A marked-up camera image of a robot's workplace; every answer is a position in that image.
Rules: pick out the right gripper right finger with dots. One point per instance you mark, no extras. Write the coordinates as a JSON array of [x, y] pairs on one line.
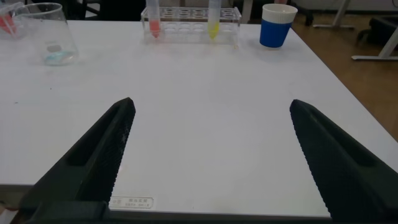
[[345, 174]]

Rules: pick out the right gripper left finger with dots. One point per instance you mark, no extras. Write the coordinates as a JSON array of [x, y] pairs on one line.
[[84, 168]]

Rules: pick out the red pigment test tube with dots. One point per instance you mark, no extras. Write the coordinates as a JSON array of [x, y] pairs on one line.
[[154, 26], [6, 23]]

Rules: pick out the clear glass beaker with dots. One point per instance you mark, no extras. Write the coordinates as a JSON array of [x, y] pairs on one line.
[[53, 34]]

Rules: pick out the clear acrylic tube rack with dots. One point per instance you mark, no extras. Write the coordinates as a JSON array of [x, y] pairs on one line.
[[189, 29]]

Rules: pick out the yellow pigment test tube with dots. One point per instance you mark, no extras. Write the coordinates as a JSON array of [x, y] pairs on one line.
[[213, 28]]

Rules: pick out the white table label sticker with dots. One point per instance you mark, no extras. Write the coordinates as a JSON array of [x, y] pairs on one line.
[[132, 202]]

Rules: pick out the long white desk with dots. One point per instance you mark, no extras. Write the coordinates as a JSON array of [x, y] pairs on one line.
[[388, 46]]

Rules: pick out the blue white paper cup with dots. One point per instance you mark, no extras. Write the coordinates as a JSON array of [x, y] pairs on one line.
[[275, 32]]

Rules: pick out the black office chair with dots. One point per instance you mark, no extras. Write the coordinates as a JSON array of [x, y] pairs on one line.
[[118, 9]]

